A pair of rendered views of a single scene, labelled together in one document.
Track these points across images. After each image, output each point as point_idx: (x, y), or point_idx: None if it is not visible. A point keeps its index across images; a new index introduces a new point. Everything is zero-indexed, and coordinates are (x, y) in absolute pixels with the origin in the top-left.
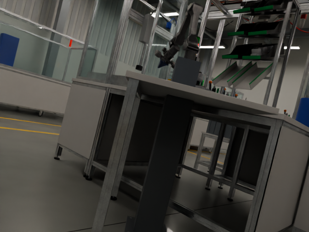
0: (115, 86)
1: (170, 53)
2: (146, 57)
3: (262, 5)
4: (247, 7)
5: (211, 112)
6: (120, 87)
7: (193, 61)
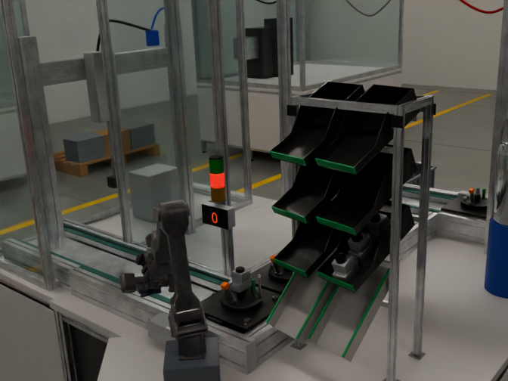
0: (67, 312)
1: (155, 277)
2: (119, 182)
3: (337, 123)
4: (305, 116)
5: None
6: (79, 318)
7: (199, 370)
